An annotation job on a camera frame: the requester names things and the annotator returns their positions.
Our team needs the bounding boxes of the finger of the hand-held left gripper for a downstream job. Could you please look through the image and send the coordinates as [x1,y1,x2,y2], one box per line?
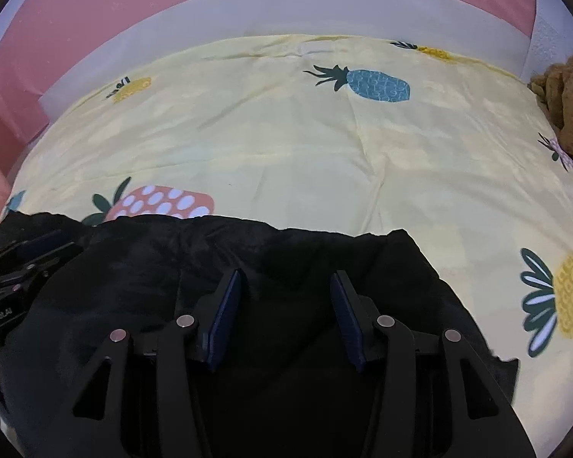
[10,243,85,280]
[0,229,66,268]

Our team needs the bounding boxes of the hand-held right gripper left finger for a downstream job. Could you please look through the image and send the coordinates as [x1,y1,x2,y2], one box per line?
[56,268,244,458]

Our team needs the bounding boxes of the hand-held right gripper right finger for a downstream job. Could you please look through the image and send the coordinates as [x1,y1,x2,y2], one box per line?
[329,270,538,458]

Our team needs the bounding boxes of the black puffer jacket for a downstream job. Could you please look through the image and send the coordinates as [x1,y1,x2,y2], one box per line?
[0,210,521,458]

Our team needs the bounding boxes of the yellow pineapple print bedsheet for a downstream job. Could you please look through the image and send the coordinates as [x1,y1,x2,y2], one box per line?
[0,33,573,440]

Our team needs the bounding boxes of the white bed edge padding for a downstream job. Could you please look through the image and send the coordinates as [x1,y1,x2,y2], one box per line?
[36,0,536,115]

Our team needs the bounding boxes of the white textured cloth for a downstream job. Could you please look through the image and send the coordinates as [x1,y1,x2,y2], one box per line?
[520,10,573,82]

